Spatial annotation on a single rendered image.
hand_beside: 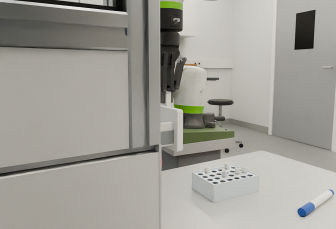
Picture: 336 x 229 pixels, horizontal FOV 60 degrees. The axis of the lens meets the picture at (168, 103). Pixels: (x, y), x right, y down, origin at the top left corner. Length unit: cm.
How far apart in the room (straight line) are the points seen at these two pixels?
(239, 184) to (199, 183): 8
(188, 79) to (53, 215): 90
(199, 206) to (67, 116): 39
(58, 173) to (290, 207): 48
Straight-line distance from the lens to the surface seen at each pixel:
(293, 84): 454
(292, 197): 70
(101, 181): 32
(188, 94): 115
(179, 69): 86
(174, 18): 81
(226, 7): 564
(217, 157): 122
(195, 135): 109
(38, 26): 30
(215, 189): 63
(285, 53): 465
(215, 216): 58
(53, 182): 31
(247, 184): 68
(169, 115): 77
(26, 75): 29
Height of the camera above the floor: 103
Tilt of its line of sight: 7 degrees down
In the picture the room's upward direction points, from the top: straight up
